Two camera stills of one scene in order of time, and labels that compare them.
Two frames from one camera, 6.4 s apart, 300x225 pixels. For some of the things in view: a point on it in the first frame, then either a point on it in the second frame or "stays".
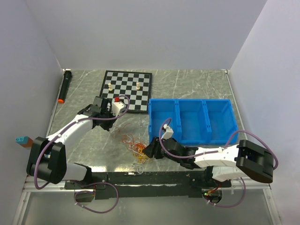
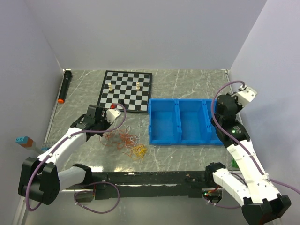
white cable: (137, 147) to (131, 140)
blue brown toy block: (26, 141) stays
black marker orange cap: (66, 80) stays
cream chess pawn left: (110, 88) stays
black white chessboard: (136, 86) stays
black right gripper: (153, 148) to (239, 107)
